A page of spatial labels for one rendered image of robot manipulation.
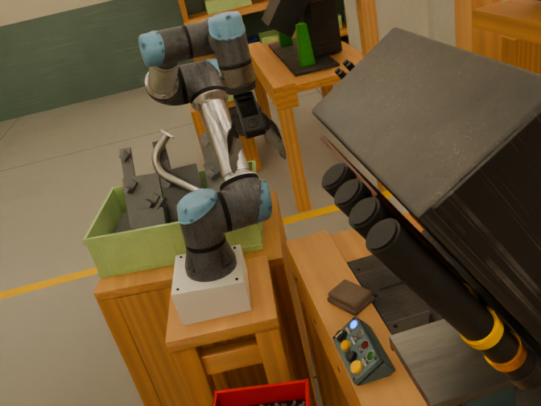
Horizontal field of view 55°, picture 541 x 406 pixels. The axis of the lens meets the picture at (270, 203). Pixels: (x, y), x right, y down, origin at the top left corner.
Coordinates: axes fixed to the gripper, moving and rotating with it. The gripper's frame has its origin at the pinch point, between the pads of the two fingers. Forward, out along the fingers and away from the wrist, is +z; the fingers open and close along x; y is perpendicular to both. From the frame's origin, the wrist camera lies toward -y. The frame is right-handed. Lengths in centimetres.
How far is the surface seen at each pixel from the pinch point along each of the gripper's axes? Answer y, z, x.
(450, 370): -60, 16, -16
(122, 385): 84, 129, 80
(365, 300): -13.8, 37.7, -17.0
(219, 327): 0.7, 44.2, 21.2
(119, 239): 52, 36, 49
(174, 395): 43, 106, 50
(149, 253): 50, 43, 41
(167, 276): 43, 50, 36
